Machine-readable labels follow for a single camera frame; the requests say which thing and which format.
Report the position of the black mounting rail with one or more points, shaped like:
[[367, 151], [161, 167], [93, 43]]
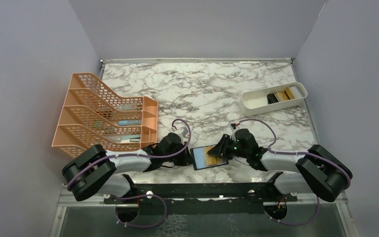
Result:
[[219, 198]]

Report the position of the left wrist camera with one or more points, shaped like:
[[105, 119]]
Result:
[[182, 132]]

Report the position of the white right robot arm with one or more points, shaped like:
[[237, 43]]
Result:
[[314, 171]]

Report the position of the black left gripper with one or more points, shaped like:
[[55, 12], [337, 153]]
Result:
[[186, 159]]

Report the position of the black card holder wallet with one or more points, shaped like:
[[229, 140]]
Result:
[[201, 160]]

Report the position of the yellow card in tray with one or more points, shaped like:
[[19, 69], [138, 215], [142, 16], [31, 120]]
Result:
[[282, 96]]

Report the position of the white plastic tray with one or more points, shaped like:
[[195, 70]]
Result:
[[255, 102]]

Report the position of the stack of white cards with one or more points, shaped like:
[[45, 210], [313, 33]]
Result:
[[295, 92]]

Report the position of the black card in tray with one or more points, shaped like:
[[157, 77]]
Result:
[[271, 98]]

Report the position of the blue box in rack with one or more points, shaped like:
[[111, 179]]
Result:
[[132, 122]]

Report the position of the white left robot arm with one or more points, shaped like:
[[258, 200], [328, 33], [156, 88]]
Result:
[[98, 171]]

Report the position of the grey box in rack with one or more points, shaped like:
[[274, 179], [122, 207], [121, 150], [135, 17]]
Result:
[[127, 107]]

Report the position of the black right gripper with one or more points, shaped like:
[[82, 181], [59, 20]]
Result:
[[220, 149]]

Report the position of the orange file organizer rack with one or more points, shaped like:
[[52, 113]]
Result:
[[88, 118]]

